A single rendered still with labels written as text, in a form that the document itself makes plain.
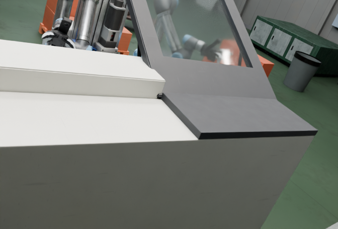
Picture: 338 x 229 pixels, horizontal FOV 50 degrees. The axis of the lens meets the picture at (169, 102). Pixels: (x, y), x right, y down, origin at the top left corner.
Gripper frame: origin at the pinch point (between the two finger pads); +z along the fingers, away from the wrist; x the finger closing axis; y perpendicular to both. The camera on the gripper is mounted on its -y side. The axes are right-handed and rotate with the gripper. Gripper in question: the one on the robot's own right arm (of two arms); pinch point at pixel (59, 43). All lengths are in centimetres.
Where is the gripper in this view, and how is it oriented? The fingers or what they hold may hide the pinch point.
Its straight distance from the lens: 175.4
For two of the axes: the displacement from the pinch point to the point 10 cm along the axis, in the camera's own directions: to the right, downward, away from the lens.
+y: -4.5, 8.2, 3.5
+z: 2.0, 4.8, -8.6
